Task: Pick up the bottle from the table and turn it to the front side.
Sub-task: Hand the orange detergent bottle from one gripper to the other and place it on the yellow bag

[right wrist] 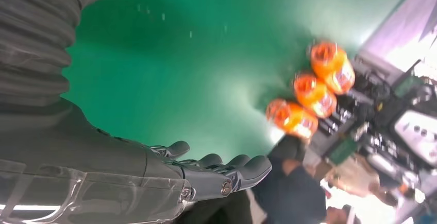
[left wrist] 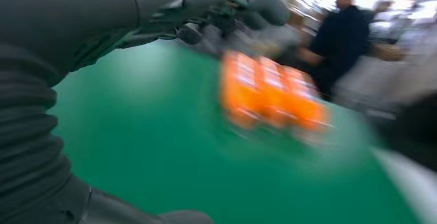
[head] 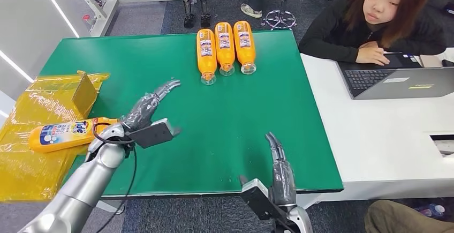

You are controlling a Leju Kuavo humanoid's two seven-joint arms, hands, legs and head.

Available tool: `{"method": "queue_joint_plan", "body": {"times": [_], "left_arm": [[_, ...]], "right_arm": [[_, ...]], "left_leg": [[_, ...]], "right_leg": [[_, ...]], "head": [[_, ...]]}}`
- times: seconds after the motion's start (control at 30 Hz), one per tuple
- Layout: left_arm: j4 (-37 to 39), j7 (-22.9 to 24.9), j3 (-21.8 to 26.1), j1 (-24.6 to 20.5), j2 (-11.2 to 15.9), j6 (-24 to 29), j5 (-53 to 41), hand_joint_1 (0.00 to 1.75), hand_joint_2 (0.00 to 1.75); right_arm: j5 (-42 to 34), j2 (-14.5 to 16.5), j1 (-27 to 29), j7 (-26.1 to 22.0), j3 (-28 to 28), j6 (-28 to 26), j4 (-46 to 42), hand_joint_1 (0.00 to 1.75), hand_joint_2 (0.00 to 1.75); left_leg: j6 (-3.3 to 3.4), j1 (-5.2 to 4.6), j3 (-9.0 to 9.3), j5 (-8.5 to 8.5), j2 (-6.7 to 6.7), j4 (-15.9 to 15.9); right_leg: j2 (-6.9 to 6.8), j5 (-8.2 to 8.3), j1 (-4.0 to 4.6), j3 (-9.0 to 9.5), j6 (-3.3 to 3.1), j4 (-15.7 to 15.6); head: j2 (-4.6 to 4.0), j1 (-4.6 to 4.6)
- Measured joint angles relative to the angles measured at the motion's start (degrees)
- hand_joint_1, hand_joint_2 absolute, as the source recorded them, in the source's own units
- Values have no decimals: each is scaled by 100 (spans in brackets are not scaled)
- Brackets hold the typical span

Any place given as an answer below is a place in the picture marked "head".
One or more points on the small beige flat object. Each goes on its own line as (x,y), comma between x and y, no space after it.
(431,61)

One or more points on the white desk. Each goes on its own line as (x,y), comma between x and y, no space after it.
(372,135)

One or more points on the person's knee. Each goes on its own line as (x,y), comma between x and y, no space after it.
(397,219)

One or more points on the white metal frame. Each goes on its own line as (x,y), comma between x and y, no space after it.
(106,11)

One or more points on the black robot leg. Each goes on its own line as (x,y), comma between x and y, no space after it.
(187,0)
(204,0)

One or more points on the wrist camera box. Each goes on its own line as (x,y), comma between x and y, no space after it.
(257,197)
(152,133)

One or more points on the clear plastic water bottle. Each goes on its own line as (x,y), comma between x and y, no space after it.
(432,210)

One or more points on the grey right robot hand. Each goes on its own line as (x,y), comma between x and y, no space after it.
(282,185)

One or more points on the orange detergent bottle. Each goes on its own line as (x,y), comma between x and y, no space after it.
(244,48)
(60,135)
(225,50)
(206,55)

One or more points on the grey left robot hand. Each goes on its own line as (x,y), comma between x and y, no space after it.
(143,109)

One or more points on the yellow film wrapped cardboard box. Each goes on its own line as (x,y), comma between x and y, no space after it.
(35,174)

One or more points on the grey laptop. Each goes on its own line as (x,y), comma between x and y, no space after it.
(390,84)

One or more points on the person's right hand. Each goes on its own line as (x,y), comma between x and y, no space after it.
(370,54)

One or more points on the green table mat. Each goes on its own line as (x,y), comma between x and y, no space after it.
(212,125)

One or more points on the office chair chrome base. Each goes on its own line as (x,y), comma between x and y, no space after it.
(280,20)

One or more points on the person at laptop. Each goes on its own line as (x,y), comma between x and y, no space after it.
(333,36)

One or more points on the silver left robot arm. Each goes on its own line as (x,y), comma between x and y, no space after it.
(88,181)

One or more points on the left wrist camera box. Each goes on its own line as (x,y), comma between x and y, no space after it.
(152,133)

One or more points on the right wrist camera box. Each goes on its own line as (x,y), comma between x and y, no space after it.
(257,197)

